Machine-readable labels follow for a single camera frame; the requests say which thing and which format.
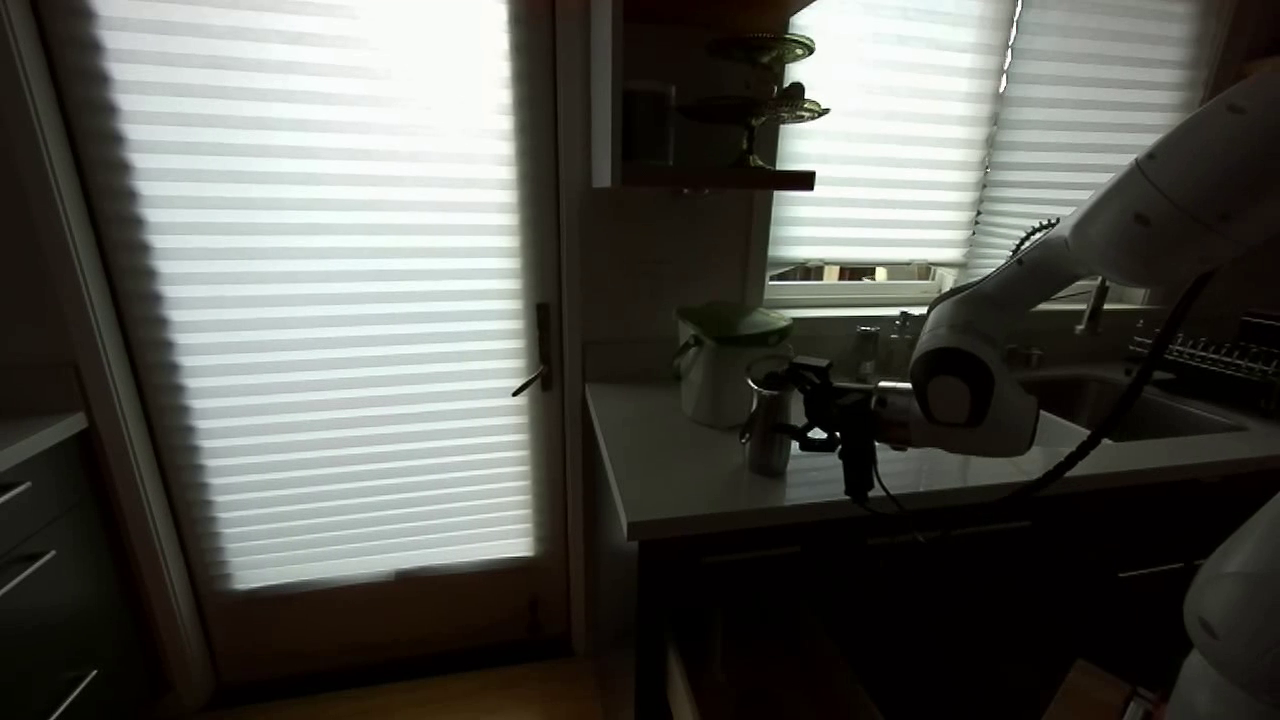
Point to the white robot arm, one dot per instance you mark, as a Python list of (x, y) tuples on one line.
[(1194, 201)]

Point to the wooden wall shelf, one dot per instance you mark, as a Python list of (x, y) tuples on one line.
[(690, 94)]

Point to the white window blind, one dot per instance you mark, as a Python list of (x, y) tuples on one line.
[(953, 126)]

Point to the dark kitchen cabinet drawers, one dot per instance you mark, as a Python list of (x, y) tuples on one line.
[(66, 634)]

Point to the white door blind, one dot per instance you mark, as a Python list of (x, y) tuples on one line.
[(329, 201)]

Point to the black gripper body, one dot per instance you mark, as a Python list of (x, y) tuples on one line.
[(834, 419)]

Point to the kitchen sink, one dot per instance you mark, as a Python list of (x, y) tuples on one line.
[(1086, 397)]

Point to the dish rack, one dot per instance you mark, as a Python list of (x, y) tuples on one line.
[(1243, 369)]

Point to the black door handle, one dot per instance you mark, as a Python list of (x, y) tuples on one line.
[(536, 352)]

